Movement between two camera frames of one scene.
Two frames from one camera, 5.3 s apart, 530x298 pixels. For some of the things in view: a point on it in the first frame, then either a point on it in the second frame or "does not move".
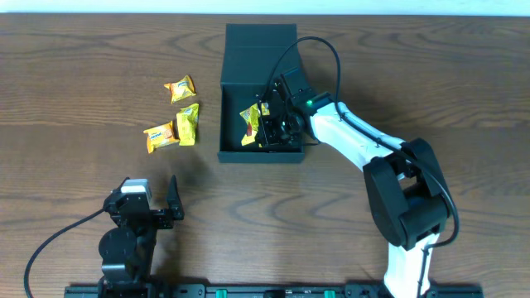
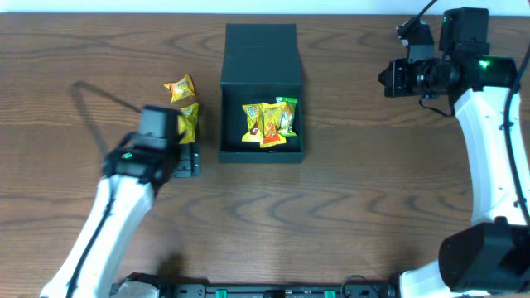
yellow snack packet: x=187 y=122 does not move
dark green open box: x=252 y=55 does not move
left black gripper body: x=159 y=223 to x=190 y=163
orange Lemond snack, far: x=181 y=89 does not move
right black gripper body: x=272 y=132 to x=411 y=80
